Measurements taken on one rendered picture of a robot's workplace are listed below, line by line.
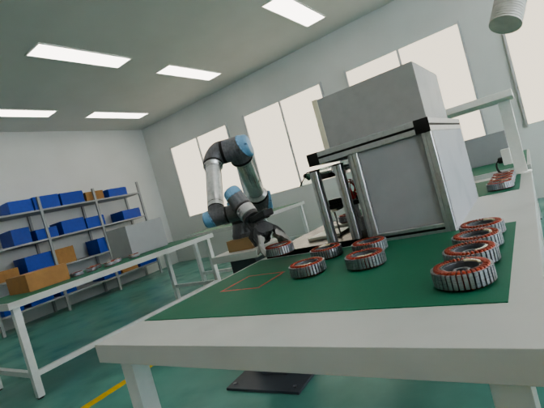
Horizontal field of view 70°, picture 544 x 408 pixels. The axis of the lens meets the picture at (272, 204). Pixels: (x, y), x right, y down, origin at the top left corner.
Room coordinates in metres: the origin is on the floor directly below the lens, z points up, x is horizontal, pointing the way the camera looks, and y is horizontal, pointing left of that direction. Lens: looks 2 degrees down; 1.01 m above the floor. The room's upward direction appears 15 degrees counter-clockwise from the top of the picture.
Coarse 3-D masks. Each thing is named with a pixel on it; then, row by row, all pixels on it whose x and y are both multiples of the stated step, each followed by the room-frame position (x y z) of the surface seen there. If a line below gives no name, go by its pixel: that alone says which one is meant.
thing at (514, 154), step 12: (492, 96) 1.99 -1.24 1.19; (504, 96) 1.97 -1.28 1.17; (456, 108) 2.09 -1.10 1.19; (468, 108) 2.06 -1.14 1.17; (480, 108) 2.31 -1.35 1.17; (504, 108) 2.18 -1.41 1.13; (504, 120) 2.19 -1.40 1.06; (516, 132) 2.17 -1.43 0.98; (516, 144) 2.18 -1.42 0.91; (504, 156) 2.20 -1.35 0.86; (516, 156) 2.18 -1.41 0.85; (516, 168) 2.19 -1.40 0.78
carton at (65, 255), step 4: (64, 248) 6.72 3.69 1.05; (68, 248) 6.78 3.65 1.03; (72, 248) 6.83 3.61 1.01; (56, 252) 6.60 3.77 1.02; (60, 252) 6.65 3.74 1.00; (64, 252) 6.70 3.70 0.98; (68, 252) 6.76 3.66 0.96; (72, 252) 6.82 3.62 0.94; (52, 256) 6.58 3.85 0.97; (60, 256) 6.63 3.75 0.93; (64, 256) 6.69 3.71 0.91; (68, 256) 6.74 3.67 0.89; (72, 256) 6.80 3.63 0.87; (60, 260) 6.62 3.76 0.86; (64, 260) 6.67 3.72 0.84; (68, 260) 6.73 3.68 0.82; (72, 260) 6.78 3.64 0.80; (76, 260) 6.84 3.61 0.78
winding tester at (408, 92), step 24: (384, 72) 1.36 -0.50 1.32; (408, 72) 1.31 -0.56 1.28; (336, 96) 1.46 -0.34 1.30; (360, 96) 1.41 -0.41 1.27; (384, 96) 1.37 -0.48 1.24; (408, 96) 1.32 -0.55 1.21; (432, 96) 1.48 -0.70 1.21; (336, 120) 1.48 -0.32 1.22; (360, 120) 1.43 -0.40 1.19; (384, 120) 1.38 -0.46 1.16; (408, 120) 1.33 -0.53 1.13; (336, 144) 1.49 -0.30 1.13
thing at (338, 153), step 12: (420, 120) 1.21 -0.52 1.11; (432, 120) 1.26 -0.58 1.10; (444, 120) 1.45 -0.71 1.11; (456, 120) 1.68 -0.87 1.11; (384, 132) 1.27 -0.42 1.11; (396, 132) 1.25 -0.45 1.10; (408, 132) 1.23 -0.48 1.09; (420, 132) 1.21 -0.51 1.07; (348, 144) 1.35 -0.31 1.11; (360, 144) 1.33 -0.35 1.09; (372, 144) 1.30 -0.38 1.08; (384, 144) 1.28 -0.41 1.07; (312, 156) 1.43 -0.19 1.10; (324, 156) 1.41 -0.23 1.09; (336, 156) 1.38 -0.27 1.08
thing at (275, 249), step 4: (288, 240) 1.45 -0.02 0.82; (272, 244) 1.47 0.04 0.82; (276, 244) 1.47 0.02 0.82; (280, 244) 1.40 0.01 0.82; (284, 244) 1.39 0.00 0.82; (288, 244) 1.39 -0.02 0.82; (292, 244) 1.41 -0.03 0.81; (268, 248) 1.41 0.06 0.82; (272, 248) 1.39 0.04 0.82; (276, 248) 1.38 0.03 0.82; (280, 248) 1.38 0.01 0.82; (284, 248) 1.38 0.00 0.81; (288, 248) 1.39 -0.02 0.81; (292, 248) 1.41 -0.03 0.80; (268, 252) 1.40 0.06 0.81; (272, 252) 1.39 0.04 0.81; (276, 252) 1.38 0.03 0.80; (280, 252) 1.38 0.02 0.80; (284, 252) 1.38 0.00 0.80; (288, 252) 1.39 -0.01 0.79; (268, 256) 1.40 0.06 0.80; (272, 256) 1.39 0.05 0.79; (276, 256) 1.39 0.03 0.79
